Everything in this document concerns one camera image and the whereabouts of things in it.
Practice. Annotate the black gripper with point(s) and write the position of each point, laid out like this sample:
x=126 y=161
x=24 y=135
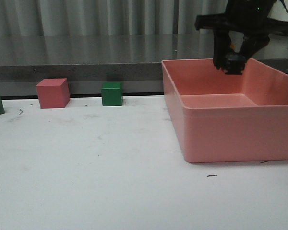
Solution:
x=249 y=17

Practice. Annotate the yellow push button switch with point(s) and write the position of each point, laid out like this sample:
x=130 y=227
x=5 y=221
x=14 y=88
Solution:
x=234 y=62

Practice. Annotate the pink plastic bin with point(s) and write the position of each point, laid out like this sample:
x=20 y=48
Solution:
x=220 y=118

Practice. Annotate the green cube block centre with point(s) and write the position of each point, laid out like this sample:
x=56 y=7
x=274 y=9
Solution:
x=112 y=94

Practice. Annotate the pink cube block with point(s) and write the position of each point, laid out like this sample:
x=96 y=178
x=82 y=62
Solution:
x=53 y=93

